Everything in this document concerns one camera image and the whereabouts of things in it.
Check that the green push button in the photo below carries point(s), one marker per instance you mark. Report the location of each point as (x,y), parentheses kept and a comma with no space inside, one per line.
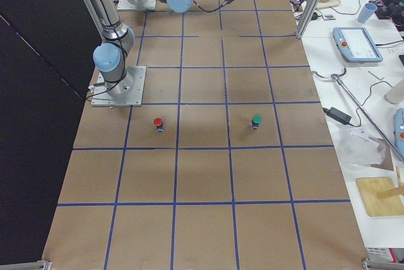
(255,122)

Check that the blue teach pendant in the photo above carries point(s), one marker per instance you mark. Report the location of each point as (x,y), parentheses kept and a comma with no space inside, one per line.
(356,45)
(399,130)

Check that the light blue plastic cup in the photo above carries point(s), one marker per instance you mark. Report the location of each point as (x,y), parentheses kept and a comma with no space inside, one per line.
(366,12)

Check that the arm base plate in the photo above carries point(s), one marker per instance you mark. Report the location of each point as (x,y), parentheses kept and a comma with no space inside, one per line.
(136,5)
(128,92)

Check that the black power adapter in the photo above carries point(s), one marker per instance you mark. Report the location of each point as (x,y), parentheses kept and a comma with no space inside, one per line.
(337,115)

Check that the small colourful card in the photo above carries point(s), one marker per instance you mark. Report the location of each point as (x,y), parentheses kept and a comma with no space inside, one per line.
(328,17)

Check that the black red controller device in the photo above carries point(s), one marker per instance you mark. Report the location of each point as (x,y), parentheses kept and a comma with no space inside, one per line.
(390,11)

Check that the aluminium frame post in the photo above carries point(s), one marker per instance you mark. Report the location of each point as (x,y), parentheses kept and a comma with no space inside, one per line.
(312,2)

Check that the red push button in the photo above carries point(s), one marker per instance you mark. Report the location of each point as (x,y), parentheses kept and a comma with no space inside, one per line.
(159,125)

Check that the brown paper table cover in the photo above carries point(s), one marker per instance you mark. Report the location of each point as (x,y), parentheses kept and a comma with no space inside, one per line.
(209,192)

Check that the silver metal rod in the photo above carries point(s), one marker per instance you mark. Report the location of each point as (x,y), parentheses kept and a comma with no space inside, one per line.
(337,77)

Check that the wooden cutting board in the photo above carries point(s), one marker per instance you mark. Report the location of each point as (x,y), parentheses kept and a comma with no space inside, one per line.
(380,196)

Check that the clear plastic bag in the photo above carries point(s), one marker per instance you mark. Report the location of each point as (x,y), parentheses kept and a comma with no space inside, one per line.
(355,146)

